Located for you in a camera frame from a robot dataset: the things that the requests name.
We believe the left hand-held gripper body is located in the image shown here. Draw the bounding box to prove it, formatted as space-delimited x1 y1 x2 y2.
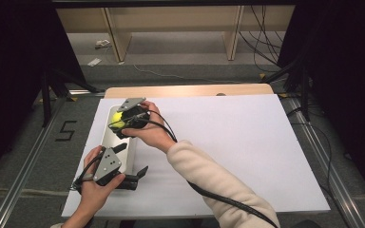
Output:
93 147 140 190

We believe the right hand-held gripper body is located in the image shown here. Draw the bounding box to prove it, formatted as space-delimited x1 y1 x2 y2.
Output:
117 97 151 129

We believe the white plastic bin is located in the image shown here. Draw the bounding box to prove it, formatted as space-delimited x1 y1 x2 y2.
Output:
99 104 139 175

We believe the yellow tennis ball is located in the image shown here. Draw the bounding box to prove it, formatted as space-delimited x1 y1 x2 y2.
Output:
110 111 125 129

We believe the person's right hand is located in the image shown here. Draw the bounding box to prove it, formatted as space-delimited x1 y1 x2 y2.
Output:
122 100 177 155

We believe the person's left hand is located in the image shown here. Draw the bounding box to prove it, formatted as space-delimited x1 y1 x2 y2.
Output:
80 145 126 213

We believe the wooden table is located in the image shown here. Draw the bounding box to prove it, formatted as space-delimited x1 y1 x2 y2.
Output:
104 83 275 99

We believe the white flat paper scrap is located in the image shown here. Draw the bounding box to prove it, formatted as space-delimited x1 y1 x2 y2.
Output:
86 57 103 67

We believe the white crumpled paper scrap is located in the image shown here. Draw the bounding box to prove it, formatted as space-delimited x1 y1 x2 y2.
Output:
94 39 112 49

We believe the black metal stand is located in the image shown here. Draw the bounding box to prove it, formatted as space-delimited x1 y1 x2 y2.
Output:
40 66 100 128
259 53 313 123

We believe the white board sheet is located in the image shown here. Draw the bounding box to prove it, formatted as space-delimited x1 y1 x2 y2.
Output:
61 93 331 219

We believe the wooden shelf unit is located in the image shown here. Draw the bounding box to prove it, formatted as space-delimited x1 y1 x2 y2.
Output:
56 5 297 64

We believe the dark curtain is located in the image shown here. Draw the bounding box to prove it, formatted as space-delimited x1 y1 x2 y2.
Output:
278 0 365 208
0 0 87 188

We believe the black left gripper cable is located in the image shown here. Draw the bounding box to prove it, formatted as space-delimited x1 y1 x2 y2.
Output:
71 151 106 195

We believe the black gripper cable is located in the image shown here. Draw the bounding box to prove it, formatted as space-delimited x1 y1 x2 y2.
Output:
71 151 106 195
107 108 279 228

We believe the short aluminium rail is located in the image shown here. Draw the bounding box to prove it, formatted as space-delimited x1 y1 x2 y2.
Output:
67 89 106 97

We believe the white floor cable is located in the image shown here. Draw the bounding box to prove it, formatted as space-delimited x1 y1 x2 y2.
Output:
132 64 237 86

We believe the aluminium floor rail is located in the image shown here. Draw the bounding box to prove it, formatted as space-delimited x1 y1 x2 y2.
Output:
0 97 68 228
285 97 365 228

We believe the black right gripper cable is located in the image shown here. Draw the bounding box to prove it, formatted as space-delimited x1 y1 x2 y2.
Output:
107 108 279 228

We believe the bundle of black hanging cables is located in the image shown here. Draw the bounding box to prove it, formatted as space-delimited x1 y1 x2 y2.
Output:
238 5 287 74

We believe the thin black floor cable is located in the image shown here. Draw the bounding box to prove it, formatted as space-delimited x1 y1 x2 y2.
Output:
287 106 335 193

